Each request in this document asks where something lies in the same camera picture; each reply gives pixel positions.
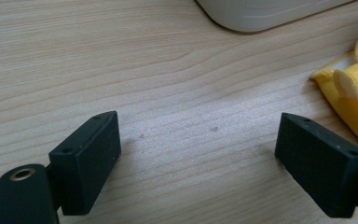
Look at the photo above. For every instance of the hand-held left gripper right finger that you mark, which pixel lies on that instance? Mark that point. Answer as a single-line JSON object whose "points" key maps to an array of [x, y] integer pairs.
{"points": [[318, 165]]}

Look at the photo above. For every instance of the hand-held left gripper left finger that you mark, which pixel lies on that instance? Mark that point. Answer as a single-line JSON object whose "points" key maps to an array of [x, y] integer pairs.
{"points": [[85, 165]]}

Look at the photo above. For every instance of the yellow cloth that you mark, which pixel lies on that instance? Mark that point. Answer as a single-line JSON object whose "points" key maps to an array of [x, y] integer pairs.
{"points": [[354, 93]]}

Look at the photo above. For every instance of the white plastic container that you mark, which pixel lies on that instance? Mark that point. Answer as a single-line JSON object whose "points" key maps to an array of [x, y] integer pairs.
{"points": [[254, 14]]}

